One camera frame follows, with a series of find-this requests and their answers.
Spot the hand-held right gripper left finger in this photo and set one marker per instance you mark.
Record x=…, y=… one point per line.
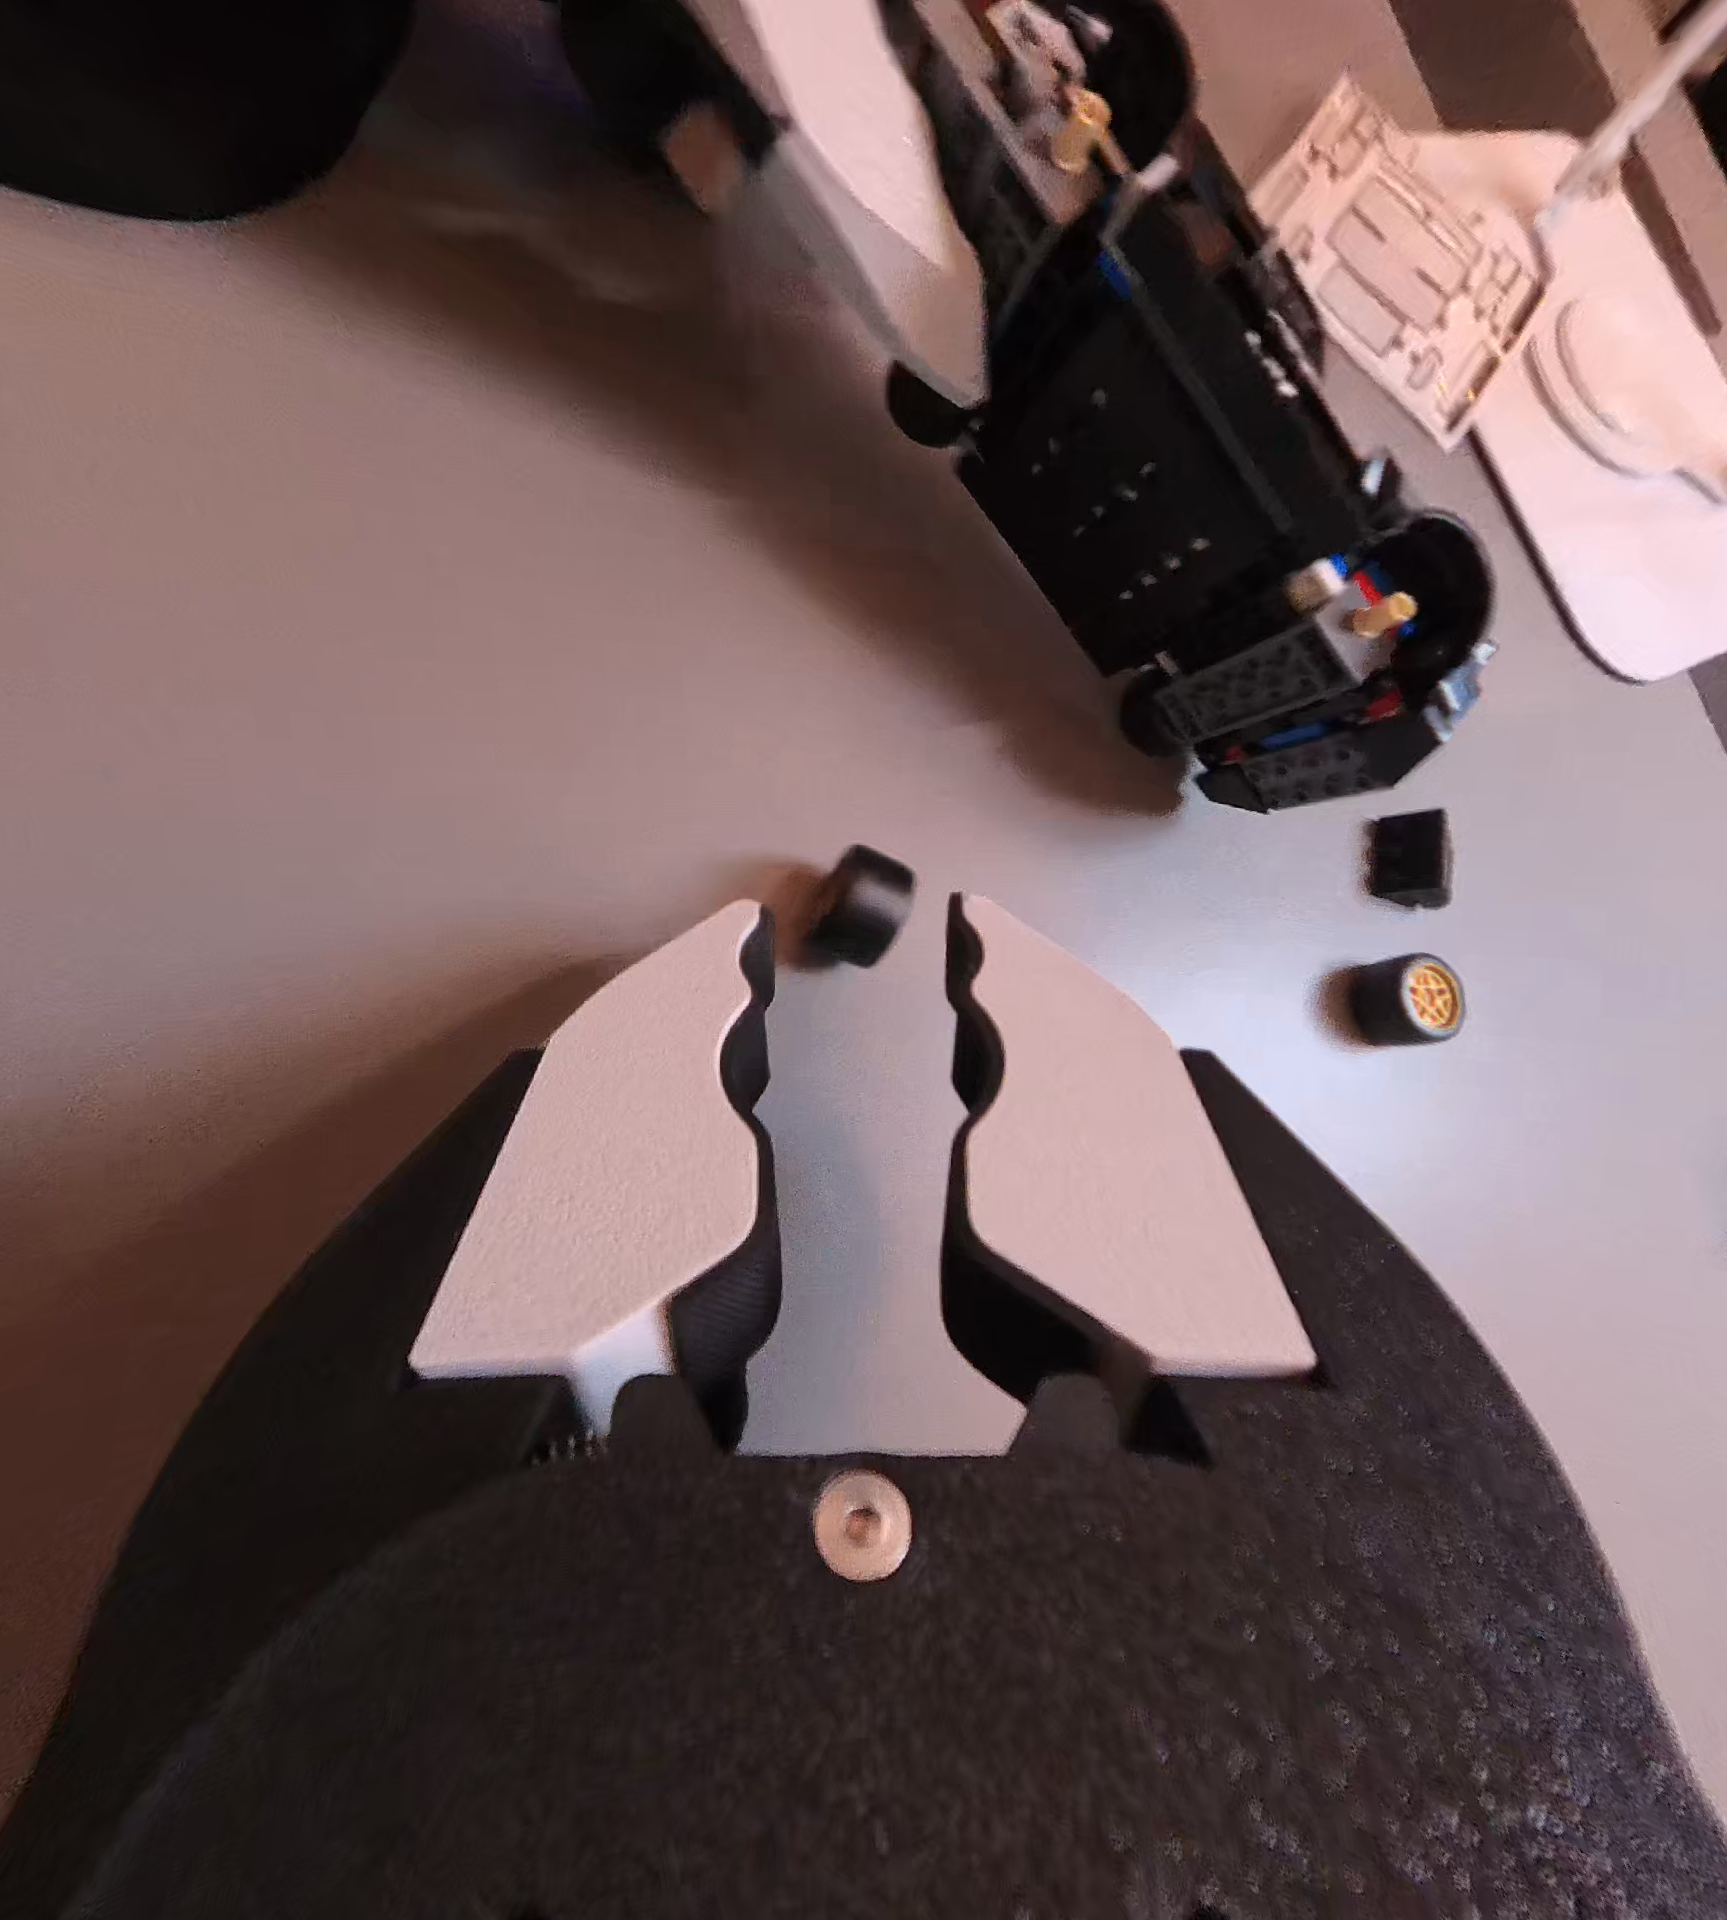
x=593, y=1171

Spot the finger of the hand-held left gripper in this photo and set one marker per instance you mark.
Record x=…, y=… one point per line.
x=863, y=150

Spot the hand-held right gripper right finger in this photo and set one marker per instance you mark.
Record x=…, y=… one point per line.
x=1133, y=1171

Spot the black lego wheel gold hub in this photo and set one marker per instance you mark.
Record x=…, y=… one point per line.
x=863, y=906
x=1409, y=1000

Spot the black lego car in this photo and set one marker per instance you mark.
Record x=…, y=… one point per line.
x=1163, y=451

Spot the small black lego brick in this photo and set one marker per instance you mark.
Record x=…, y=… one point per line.
x=1409, y=858

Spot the white sticker sheet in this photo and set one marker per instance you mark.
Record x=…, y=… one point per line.
x=1403, y=256

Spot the black dimpled wrist rest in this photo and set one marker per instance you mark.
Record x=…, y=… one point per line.
x=113, y=90

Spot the white booklet stand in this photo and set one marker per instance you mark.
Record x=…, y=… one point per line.
x=1673, y=557

